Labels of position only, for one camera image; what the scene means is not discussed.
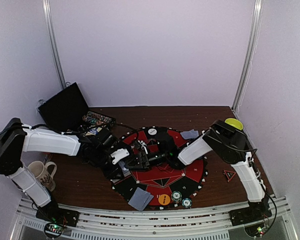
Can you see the round red black poker mat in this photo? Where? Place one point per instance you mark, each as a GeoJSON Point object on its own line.
{"type": "Point", "coordinates": [162, 179]}

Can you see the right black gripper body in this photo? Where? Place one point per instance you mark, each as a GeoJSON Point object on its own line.
{"type": "Point", "coordinates": [145, 160]}

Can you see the aluminium front rail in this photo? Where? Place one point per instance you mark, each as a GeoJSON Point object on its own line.
{"type": "Point", "coordinates": [207, 223]}

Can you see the dealt blue-backed card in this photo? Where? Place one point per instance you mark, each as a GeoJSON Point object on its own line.
{"type": "Point", "coordinates": [185, 135]}
{"type": "Point", "coordinates": [138, 191]}
{"type": "Point", "coordinates": [141, 201]}

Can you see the black poker chip case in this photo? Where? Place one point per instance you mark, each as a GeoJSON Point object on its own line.
{"type": "Point", "coordinates": [68, 111]}

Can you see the yellow green plastic bowl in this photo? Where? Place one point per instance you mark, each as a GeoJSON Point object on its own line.
{"type": "Point", "coordinates": [234, 123]}

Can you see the left aluminium frame post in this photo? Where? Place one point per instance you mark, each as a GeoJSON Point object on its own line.
{"type": "Point", "coordinates": [53, 43]}

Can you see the green white poker chip stack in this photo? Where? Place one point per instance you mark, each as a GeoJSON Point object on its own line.
{"type": "Point", "coordinates": [176, 196]}

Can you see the grey playing card deck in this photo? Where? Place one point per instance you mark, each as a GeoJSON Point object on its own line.
{"type": "Point", "coordinates": [126, 172]}

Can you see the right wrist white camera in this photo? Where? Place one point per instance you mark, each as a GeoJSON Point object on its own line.
{"type": "Point", "coordinates": [141, 146]}

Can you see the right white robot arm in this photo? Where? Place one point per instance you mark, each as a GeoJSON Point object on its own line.
{"type": "Point", "coordinates": [228, 142]}

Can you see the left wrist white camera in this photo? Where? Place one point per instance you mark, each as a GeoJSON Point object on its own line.
{"type": "Point", "coordinates": [118, 155]}

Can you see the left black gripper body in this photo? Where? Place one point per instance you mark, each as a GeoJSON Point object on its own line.
{"type": "Point", "coordinates": [99, 158]}

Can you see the red black triangular token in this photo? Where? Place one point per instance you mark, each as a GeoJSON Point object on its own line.
{"type": "Point", "coordinates": [229, 175]}

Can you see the wrist white camera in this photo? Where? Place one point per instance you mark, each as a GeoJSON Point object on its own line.
{"type": "Point", "coordinates": [141, 146]}
{"type": "Point", "coordinates": [118, 155]}

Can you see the white dealer button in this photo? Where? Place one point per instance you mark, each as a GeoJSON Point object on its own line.
{"type": "Point", "coordinates": [152, 131]}

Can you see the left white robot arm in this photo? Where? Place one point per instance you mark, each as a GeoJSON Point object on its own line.
{"type": "Point", "coordinates": [22, 144]}

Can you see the orange big blind button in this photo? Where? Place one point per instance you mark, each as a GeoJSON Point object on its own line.
{"type": "Point", "coordinates": [164, 199]}

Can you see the teal white poker chip stack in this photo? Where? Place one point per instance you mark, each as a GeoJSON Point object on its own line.
{"type": "Point", "coordinates": [186, 202]}

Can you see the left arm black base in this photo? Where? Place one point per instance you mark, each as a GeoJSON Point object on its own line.
{"type": "Point", "coordinates": [57, 215]}

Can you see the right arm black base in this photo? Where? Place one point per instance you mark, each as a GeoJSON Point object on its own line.
{"type": "Point", "coordinates": [250, 215]}

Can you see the white floral ceramic mug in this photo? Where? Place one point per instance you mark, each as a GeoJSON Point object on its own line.
{"type": "Point", "coordinates": [44, 173]}

